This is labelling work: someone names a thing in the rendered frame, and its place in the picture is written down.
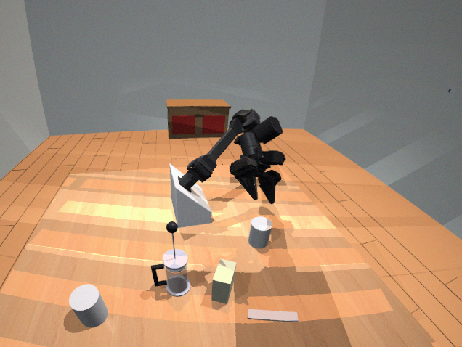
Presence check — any glass french press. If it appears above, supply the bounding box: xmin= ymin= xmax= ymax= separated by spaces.
xmin=151 ymin=221 xmax=190 ymax=297

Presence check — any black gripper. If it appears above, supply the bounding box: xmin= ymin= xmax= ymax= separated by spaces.
xmin=230 ymin=145 xmax=281 ymax=204

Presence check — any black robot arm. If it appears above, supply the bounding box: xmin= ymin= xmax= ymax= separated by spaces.
xmin=178 ymin=108 xmax=286 ymax=193

